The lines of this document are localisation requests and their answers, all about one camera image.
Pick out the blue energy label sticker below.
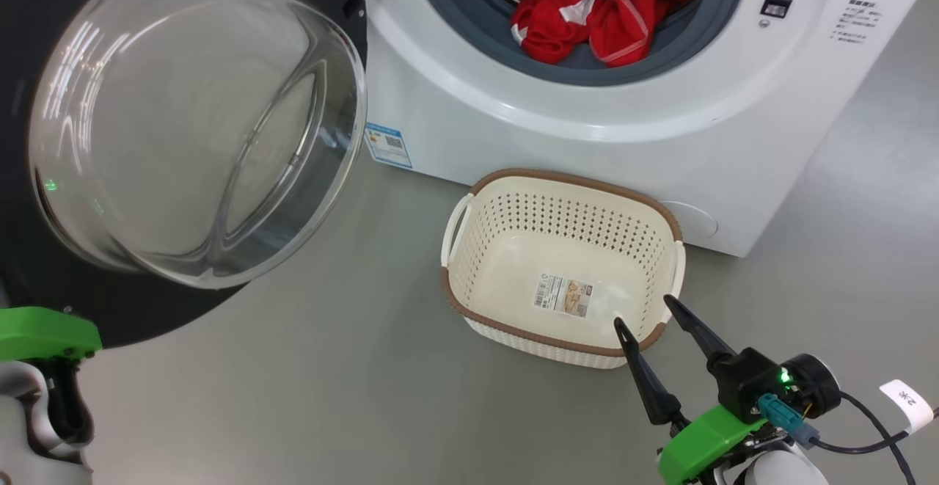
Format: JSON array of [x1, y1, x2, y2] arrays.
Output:
[[365, 123, 414, 170]]

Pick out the white front-load washing machine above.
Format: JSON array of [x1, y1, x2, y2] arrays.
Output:
[[334, 0, 939, 258]]

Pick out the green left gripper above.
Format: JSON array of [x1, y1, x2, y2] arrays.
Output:
[[0, 307, 102, 362]]

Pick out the printed paper label with barcode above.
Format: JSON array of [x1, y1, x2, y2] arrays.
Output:
[[533, 274, 593, 318]]

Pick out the red and white garment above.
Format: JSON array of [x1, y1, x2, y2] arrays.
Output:
[[511, 0, 709, 68]]

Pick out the cream perforated laundry basket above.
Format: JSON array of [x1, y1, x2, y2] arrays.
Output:
[[440, 168, 687, 370]]

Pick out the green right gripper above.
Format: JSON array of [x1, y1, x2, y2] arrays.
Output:
[[615, 294, 767, 485]]

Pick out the black round glass washer door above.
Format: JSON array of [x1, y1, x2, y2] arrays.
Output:
[[0, 0, 368, 350]]

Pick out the teal cable connector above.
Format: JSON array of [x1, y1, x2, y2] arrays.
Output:
[[758, 393, 820, 449]]

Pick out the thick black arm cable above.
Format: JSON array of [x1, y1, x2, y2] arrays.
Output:
[[44, 357, 95, 446]]

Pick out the white cable tag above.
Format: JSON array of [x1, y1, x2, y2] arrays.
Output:
[[879, 379, 934, 434]]

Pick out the thin black cable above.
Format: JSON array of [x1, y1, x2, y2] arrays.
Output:
[[807, 390, 939, 485]]

